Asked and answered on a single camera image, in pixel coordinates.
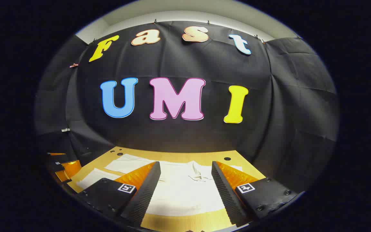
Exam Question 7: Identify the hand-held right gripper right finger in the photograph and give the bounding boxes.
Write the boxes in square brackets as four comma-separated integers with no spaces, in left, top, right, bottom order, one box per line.
[211,161,302,227]

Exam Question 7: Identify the white jeans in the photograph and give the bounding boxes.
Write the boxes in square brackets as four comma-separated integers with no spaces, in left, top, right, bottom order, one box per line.
[76,154,243,217]

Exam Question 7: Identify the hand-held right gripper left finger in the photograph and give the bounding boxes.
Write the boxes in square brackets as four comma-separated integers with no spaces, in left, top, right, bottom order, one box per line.
[76,161,162,227]

